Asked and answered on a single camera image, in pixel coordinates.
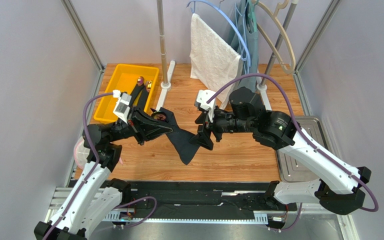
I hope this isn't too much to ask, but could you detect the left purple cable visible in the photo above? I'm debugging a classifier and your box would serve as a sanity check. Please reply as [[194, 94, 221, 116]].
[[41, 92, 158, 240]]

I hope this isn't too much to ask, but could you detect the right rack pole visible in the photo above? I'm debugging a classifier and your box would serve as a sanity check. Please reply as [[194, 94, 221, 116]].
[[256, 0, 300, 92]]

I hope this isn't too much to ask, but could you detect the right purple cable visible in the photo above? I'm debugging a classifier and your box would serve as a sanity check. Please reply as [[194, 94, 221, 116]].
[[205, 73, 379, 233]]

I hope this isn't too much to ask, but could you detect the purple cable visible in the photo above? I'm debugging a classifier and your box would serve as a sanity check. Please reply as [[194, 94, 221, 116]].
[[205, 73, 379, 233], [41, 92, 158, 240]]

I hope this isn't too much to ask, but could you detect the white towel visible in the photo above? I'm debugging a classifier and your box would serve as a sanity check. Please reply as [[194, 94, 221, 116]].
[[189, 13, 243, 92]]

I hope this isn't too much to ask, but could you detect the left rack pole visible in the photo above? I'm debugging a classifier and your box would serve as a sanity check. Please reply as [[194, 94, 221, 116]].
[[156, 0, 167, 75]]

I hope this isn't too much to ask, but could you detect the rolled black napkin left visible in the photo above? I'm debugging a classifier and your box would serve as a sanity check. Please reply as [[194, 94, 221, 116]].
[[129, 76, 145, 107]]

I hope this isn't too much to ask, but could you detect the rolled black napkin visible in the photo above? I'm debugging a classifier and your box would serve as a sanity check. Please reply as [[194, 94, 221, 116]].
[[137, 81, 152, 112], [129, 76, 145, 107]]

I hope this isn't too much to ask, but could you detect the iridescent spoon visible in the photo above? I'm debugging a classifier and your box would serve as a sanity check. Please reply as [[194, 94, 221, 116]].
[[153, 112, 167, 121]]

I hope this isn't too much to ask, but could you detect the yellow plastic bin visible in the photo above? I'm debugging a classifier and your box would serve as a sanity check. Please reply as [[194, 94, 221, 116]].
[[93, 63, 160, 124]]

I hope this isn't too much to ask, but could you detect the teal grey shirt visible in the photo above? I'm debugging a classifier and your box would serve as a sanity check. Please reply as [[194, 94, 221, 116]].
[[227, 0, 259, 76]]

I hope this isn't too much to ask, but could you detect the light blue wire hanger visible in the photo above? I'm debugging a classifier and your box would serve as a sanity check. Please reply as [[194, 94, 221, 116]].
[[235, 1, 251, 74]]

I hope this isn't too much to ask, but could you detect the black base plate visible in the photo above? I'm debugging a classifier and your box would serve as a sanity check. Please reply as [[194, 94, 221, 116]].
[[129, 180, 299, 221]]

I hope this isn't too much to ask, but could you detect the left white rack foot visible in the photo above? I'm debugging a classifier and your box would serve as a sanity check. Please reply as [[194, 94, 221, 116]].
[[156, 60, 176, 111]]

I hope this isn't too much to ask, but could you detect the rack pole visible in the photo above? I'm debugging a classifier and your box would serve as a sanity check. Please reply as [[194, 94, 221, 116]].
[[256, 0, 300, 92], [156, 0, 167, 75]]

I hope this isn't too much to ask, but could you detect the beige clothes hanger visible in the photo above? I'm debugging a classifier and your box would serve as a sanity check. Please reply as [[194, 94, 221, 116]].
[[253, 0, 296, 76]]

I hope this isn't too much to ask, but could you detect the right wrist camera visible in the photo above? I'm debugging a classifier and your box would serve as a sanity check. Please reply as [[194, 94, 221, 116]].
[[194, 89, 216, 123]]

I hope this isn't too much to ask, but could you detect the steel tray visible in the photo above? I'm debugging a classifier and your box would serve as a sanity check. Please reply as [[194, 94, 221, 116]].
[[276, 115, 333, 183]]

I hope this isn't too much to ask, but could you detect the green clothes hanger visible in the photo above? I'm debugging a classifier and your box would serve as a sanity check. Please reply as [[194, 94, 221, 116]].
[[246, 0, 259, 34]]

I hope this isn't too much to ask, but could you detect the blue clothes hanger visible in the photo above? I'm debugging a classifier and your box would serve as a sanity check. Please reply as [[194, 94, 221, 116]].
[[186, 0, 251, 68]]

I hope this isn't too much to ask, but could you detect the rolled black napkin right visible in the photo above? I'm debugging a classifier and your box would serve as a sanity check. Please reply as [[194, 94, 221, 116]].
[[137, 81, 152, 112]]

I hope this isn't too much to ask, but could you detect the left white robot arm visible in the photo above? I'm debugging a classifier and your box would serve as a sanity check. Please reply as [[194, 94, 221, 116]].
[[33, 107, 178, 240]]

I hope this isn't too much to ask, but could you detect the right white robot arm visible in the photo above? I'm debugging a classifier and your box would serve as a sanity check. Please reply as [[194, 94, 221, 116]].
[[190, 87, 371, 215]]

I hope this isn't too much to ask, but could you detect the black paper napkin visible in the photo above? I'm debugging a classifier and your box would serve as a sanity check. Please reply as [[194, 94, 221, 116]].
[[151, 107, 200, 165]]

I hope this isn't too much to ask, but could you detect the white mesh bag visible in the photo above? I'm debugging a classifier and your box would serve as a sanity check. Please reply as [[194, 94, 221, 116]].
[[73, 138, 124, 171]]

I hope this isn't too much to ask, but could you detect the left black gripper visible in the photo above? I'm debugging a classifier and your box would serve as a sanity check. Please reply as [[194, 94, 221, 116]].
[[108, 105, 173, 145]]

